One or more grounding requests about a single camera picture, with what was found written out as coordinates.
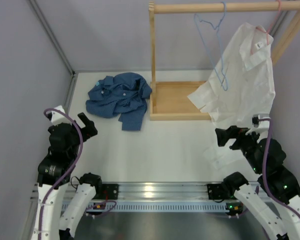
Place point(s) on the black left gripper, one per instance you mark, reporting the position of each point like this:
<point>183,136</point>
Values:
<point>90,130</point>

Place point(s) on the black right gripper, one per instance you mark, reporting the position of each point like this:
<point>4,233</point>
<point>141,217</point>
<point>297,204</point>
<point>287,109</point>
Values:
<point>232,132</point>

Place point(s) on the blue checked shirt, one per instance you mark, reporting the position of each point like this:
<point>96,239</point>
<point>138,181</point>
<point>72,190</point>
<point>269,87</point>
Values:
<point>124,95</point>

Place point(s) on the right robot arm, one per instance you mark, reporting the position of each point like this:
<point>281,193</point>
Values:
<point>266,157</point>

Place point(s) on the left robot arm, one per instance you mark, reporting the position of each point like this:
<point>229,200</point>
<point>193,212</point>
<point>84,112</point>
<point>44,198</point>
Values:
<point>54,175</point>

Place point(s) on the white shirt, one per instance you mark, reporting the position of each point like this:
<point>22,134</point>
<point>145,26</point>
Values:
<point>242,82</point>

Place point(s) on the wooden clothes rack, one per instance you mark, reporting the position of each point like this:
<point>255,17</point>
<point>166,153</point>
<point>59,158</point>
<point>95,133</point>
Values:
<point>168,101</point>

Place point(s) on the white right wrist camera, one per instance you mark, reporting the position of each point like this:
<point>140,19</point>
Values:
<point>260,123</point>

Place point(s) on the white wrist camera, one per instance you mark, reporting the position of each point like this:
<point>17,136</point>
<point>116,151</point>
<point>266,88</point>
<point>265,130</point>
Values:
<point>260,123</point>
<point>55,117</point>

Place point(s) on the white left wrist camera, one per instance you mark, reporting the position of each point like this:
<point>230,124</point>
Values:
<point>55,117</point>

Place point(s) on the black right base bracket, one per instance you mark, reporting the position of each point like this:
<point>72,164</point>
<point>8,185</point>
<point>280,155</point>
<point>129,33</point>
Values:
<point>217,192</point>

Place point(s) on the black base bracket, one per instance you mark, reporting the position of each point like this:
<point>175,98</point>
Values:
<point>107,191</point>
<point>217,192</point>

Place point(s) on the black left base bracket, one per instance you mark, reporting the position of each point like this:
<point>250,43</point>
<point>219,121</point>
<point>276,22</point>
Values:
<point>107,191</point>

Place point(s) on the aluminium mounting rail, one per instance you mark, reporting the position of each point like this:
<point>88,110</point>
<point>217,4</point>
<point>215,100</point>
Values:
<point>163,197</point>

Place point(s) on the aluminium corner frame profile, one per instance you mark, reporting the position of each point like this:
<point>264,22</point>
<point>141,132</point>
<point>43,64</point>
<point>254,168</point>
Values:
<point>58,48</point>

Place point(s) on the pink wire hanger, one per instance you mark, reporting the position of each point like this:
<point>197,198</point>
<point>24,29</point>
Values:
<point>275,19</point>

